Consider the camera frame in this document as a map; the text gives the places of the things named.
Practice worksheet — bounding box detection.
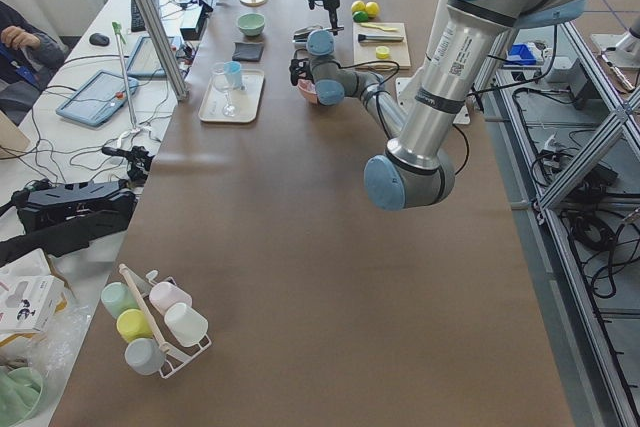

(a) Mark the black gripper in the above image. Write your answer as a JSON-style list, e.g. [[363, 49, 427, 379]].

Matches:
[[307, 0, 343, 33], [289, 58, 314, 85]]

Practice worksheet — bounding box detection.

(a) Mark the pink bowl of ice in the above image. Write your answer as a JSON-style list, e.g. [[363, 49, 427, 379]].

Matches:
[[297, 79, 319, 105]]

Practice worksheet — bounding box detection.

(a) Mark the steel ice scoop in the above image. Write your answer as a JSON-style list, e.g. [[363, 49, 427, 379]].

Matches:
[[292, 25, 324, 43]]

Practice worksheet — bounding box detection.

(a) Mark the light blue cup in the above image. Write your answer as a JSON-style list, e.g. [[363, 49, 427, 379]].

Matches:
[[223, 60, 244, 90]]

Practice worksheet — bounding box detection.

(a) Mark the pink cup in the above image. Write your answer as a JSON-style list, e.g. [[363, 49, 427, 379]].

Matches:
[[149, 281, 192, 315]]

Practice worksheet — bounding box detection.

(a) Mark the white cup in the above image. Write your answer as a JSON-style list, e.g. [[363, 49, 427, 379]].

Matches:
[[164, 302, 209, 347]]

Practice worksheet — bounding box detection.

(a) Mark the mint green cup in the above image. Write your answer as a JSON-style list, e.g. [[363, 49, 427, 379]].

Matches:
[[100, 282, 138, 319]]

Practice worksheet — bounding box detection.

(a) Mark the yellow cup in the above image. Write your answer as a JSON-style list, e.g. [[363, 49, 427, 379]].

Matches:
[[116, 309, 153, 343]]

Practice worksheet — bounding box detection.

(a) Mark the grey cup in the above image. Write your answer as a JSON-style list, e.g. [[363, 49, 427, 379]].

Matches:
[[125, 338, 166, 375]]

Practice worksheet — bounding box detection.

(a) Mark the yellow lemon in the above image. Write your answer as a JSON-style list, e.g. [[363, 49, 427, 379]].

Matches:
[[364, 1, 380, 18], [351, 0, 366, 13]]

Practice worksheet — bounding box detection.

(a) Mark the green lime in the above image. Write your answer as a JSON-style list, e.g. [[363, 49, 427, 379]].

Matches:
[[352, 11, 369, 23]]

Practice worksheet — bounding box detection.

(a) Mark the yellow plastic knife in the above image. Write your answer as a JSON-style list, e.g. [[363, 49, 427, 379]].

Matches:
[[359, 22, 398, 32]]

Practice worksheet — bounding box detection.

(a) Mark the steel muddler black tip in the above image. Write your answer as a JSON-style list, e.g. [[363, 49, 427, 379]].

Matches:
[[357, 33, 404, 43]]

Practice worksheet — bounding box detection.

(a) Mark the wooden cutting board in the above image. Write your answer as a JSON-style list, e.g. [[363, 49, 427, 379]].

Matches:
[[353, 22, 411, 70]]

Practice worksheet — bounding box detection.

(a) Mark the dark grey folded cloth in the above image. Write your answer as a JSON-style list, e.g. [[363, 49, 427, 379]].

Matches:
[[232, 42, 264, 62]]

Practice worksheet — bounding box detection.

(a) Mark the green bowl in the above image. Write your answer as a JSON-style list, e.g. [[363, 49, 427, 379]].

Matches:
[[236, 13, 265, 37]]

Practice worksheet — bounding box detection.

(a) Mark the cream serving tray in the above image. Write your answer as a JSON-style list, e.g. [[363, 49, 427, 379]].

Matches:
[[198, 69, 264, 124]]

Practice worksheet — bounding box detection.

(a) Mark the half lemon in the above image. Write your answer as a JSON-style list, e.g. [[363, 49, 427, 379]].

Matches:
[[376, 46, 390, 59]]

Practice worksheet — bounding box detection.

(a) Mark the clear wine glass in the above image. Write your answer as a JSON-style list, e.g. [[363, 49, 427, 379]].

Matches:
[[212, 62, 236, 118]]

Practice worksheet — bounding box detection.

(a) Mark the blue teach pendant tablet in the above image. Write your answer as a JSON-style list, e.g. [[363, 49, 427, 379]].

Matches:
[[56, 70, 127, 127]]

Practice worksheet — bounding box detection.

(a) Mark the black computer mouse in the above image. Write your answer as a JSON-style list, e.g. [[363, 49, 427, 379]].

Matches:
[[89, 33, 110, 47]]

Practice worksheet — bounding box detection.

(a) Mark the aluminium frame post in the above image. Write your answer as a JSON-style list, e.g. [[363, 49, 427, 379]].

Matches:
[[134, 0, 188, 101]]

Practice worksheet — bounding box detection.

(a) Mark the white wire cup rack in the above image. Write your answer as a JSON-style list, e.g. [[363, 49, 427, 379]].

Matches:
[[118, 263, 213, 379]]

